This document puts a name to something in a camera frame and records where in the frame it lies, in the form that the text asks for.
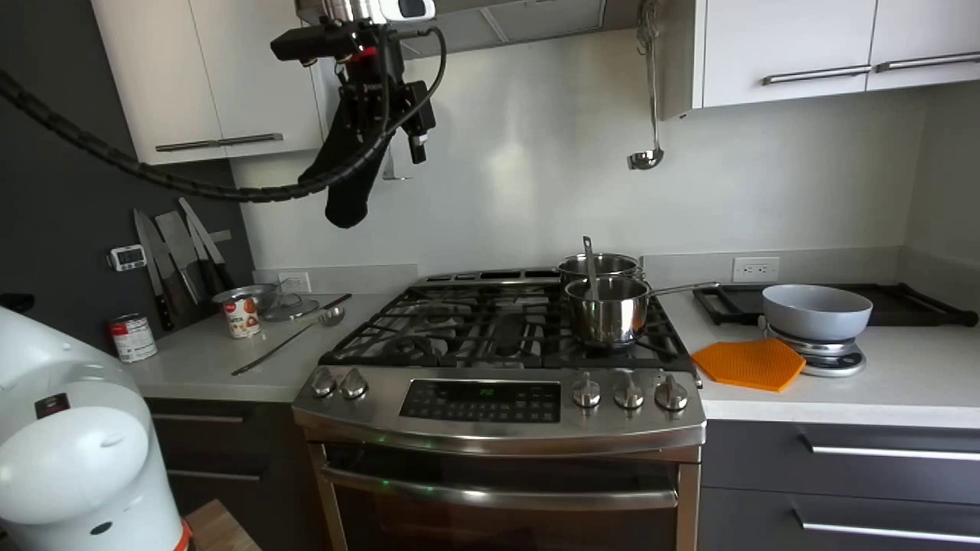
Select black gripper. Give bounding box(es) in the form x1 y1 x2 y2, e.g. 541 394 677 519
329 23 441 185

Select dark brown oven mitt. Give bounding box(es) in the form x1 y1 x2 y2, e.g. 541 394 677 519
297 132 386 233

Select white upper cabinet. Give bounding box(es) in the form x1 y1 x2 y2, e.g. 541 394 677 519
90 0 330 169

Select clear glass dish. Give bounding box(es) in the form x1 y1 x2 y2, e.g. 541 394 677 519
256 289 330 326

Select black cast iron stove grates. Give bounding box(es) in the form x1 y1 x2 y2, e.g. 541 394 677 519
319 267 698 374

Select long metal spoon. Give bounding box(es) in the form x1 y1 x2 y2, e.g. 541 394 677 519
226 300 352 382

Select open tin can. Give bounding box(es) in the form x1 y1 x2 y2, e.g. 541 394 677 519
209 281 272 342

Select metal spoon in saucepan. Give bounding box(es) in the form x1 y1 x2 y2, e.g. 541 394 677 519
577 233 604 300

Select silver stove knob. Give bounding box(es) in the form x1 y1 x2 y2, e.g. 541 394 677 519
610 374 650 417
339 369 374 404
566 372 605 413
305 366 339 402
651 374 691 420

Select hanging steel ladle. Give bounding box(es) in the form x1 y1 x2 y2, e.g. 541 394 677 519
625 23 670 176

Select black oven control panel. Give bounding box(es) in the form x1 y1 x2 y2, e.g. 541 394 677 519
394 378 563 426

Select small white kitchen timer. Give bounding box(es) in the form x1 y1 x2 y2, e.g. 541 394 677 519
106 240 153 276

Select stainless steel saucepan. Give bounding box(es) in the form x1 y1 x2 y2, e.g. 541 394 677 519
561 273 655 355

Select stainless steel gas range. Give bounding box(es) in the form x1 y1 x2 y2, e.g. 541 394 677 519
290 267 710 551

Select red and white can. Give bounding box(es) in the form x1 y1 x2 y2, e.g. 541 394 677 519
106 313 162 369

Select dark lower cabinet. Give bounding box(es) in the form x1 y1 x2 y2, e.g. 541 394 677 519
147 398 330 551

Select wide white cabinet door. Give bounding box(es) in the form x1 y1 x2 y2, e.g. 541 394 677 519
698 0 878 113

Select grey bowl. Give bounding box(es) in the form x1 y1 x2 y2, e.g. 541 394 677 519
759 281 877 342

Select silver kitchen scale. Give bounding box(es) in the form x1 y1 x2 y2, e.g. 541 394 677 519
767 321 869 382

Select dark drawer front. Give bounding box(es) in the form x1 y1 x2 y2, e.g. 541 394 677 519
700 417 980 509
698 483 980 551

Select narrow white cabinet door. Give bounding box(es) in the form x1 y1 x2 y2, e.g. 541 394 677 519
866 0 980 94

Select black baking tray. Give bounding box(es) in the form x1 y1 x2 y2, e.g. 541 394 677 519
691 278 980 332

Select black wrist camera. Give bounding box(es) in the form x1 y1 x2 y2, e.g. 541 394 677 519
265 23 356 67

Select silver upper cabinet handle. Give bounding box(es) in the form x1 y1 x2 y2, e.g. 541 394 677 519
758 63 872 89
872 46 980 77
153 130 287 157

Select white wall outlet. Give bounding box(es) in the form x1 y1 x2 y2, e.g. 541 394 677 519
275 269 317 298
730 250 785 289

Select kitchen knife on wall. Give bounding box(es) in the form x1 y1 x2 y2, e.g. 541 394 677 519
153 209 212 313
174 194 236 300
129 209 185 332

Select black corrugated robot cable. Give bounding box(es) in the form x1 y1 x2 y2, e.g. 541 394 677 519
0 24 453 204

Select silver oven door handle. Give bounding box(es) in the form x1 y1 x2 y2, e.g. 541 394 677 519
317 464 686 515

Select long silver drawer handle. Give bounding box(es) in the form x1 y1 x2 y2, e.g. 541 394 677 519
797 435 980 467
794 512 980 549

